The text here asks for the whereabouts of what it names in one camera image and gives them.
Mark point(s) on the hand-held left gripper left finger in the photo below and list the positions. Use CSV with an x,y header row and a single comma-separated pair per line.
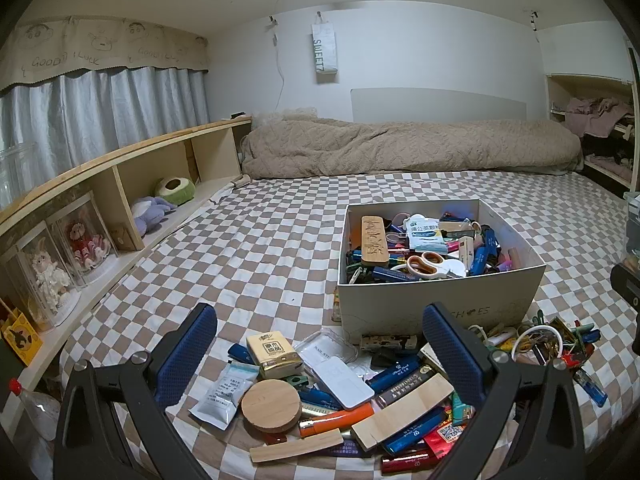
x,y
185,355

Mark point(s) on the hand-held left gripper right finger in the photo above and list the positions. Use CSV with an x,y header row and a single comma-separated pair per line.
x,y
450,355

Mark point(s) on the white cardboard box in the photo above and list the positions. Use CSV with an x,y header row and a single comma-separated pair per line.
x,y
425,305

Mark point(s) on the orange lighter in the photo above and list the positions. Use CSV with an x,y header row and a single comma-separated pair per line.
x,y
340,420

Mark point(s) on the thin wooden strip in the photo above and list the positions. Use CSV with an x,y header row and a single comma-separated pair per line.
x,y
300,447

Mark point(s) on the white sachet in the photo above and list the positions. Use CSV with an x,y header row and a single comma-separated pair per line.
x,y
220,395

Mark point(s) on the teal packet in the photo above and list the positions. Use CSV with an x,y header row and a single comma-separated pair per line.
x,y
462,407

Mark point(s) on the dark brown lighter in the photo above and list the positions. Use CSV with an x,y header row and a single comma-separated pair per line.
x,y
405,390

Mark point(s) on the dark blue lighter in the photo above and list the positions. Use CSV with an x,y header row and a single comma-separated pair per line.
x,y
395,375

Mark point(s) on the beige patterned small box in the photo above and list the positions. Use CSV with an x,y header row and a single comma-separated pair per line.
x,y
387,342

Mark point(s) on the light wooden block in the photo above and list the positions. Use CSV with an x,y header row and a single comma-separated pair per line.
x,y
400,412

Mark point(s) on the red snack packet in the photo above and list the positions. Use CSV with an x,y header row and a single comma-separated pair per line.
x,y
445,432

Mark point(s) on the heap of keys and clips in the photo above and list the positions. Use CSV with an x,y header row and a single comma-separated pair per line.
x,y
575,345

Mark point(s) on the shiny blue lighter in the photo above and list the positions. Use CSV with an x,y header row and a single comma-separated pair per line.
x,y
415,435

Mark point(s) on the yellow tissue pack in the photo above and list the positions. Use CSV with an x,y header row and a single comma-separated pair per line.
x,y
272,352

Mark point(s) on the round wooden lid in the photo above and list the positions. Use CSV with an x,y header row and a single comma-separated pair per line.
x,y
270,405

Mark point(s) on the translucent blue lighter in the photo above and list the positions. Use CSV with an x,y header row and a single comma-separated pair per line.
x,y
592,387

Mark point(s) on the white flat case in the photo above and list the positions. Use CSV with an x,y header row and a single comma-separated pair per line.
x,y
340,380

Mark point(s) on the checkered bed sheet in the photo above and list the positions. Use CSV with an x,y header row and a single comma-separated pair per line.
x,y
250,260

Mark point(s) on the dark red lighter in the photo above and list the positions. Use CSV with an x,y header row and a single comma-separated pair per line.
x,y
407,464

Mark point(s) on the small printed lighter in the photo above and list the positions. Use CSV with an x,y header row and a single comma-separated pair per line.
x,y
336,310

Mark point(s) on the white and blue tissue pack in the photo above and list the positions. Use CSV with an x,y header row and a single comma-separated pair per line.
x,y
425,235

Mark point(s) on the clear plastic case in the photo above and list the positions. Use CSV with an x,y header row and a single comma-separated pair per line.
x,y
325,340

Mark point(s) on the wooden pencil case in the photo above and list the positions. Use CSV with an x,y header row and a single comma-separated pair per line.
x,y
375,240

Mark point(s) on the purple plush toy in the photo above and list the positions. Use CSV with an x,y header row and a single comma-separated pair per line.
x,y
152,212

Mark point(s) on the display case with red doll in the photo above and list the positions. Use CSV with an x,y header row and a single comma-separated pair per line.
x,y
85,245

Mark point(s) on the clear plastic bottle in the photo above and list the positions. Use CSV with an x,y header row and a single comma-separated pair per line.
x,y
35,410

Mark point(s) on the display case with white doll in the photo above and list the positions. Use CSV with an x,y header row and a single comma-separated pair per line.
x,y
45,275

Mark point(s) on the yellow paper box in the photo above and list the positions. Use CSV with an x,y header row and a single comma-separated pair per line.
x,y
22,335

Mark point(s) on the green plush toy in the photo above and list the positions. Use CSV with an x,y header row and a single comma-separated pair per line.
x,y
175,190

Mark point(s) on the pile of clothes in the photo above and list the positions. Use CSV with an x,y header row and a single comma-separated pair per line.
x,y
595,112

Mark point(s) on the open wardrobe shelf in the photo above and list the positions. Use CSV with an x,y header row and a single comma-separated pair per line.
x,y
555,100

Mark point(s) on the wooden bedside shelf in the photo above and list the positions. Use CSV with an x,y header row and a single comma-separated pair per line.
x,y
150,152

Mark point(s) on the beige quilt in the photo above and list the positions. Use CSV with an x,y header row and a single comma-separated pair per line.
x,y
400,145

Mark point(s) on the white headboard panel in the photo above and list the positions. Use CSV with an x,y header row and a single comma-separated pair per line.
x,y
440,105

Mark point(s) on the grey curtain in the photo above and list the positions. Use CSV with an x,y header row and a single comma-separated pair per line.
x,y
100,110

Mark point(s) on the beige printed valance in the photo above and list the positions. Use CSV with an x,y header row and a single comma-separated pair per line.
x,y
75,45

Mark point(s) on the hanging paper bag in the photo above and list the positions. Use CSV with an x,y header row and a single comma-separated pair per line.
x,y
325,50

